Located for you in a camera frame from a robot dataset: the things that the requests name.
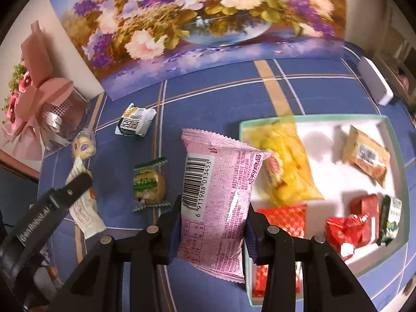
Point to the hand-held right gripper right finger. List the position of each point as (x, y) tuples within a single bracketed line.
[(252, 234)]

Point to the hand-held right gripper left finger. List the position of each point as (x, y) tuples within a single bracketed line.
[(174, 243)]

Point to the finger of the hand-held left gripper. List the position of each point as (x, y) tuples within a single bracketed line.
[(73, 187)]

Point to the pale grey pastry packet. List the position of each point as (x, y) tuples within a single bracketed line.
[(86, 214)]

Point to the red patterned packet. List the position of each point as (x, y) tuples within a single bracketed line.
[(286, 219)]

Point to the clear packet white bun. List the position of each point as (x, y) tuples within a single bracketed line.
[(84, 146)]

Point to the pink snack packet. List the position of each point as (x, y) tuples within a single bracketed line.
[(214, 195)]

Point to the green round cookie packet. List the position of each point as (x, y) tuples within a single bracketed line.
[(149, 185)]

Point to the yellow cake packet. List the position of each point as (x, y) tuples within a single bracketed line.
[(286, 169)]

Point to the green white snack packet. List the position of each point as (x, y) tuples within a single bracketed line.
[(135, 122)]

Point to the white box teal rim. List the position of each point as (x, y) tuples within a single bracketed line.
[(325, 175)]

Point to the red crinkled snack packet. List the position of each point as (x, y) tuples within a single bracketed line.
[(347, 234)]

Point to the red white-striped cake packet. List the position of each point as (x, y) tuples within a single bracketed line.
[(365, 206)]

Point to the beige bread packet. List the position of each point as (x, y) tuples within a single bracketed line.
[(365, 156)]

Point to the green biscuit packet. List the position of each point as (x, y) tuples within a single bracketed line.
[(391, 217)]

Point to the reddish brown wooden board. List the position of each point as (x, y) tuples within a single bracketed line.
[(16, 169)]

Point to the pink flower bouquet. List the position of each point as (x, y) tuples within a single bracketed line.
[(39, 104)]

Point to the white rectangular device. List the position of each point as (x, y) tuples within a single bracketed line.
[(373, 81)]

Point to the flower painting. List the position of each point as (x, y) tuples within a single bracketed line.
[(195, 22)]

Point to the small pink object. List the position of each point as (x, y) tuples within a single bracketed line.
[(403, 78)]

